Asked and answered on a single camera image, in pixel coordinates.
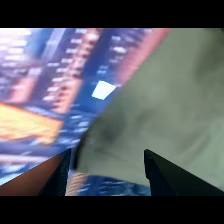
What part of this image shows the brown garment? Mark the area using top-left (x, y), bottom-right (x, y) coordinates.
top-left (73, 28), bottom-right (224, 192)

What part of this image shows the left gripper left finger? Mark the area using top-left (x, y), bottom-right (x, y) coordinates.
top-left (0, 148), bottom-right (72, 197)

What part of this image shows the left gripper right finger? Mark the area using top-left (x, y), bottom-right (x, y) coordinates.
top-left (143, 148), bottom-right (224, 197)

